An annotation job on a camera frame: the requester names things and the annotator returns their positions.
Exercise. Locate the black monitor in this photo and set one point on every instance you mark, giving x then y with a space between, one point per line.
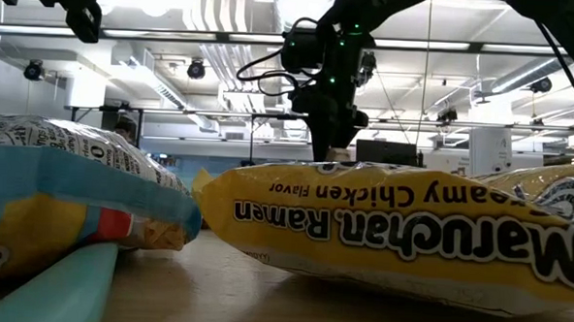
389 153

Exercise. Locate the yellow Maruchan ramen packet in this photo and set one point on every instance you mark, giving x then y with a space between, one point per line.
361 242

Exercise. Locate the silver ventilation duct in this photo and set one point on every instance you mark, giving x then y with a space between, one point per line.
299 1

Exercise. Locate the person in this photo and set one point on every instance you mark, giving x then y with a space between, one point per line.
126 127

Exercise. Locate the black overhead rail with lights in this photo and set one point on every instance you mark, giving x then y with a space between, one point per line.
476 47

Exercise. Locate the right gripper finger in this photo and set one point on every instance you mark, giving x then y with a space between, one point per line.
322 143
347 137

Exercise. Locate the light blue ramen packet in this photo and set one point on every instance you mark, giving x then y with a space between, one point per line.
72 181

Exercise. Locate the furikake jar with tan lid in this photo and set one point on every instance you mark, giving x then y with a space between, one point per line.
339 155

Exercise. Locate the distant black metal frame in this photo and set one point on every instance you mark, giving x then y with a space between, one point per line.
281 116

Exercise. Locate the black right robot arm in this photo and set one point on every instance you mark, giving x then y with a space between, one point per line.
381 5

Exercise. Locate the white column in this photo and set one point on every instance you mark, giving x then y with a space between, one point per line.
491 150

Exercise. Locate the black ceiling camera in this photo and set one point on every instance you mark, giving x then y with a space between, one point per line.
446 114
196 68
541 85
370 63
34 70

